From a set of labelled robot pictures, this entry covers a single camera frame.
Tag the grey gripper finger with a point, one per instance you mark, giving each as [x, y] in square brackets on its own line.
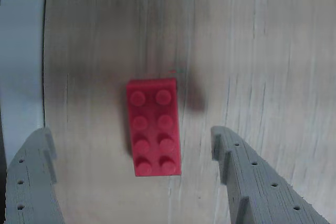
[31, 182]
[262, 195]

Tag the red lego block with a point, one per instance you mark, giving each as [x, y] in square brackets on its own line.
[155, 129]

